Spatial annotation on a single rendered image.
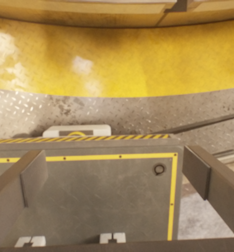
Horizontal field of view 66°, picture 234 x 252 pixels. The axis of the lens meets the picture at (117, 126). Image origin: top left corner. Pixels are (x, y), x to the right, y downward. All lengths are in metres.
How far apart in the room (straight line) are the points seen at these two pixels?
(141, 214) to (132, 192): 0.09
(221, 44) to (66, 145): 0.75
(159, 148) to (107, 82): 0.40
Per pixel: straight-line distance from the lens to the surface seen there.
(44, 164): 0.17
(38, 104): 0.87
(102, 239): 0.67
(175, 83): 0.85
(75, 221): 0.66
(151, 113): 0.83
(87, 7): 0.56
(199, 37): 0.90
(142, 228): 0.68
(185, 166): 0.17
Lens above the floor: 0.80
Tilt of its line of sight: 75 degrees down
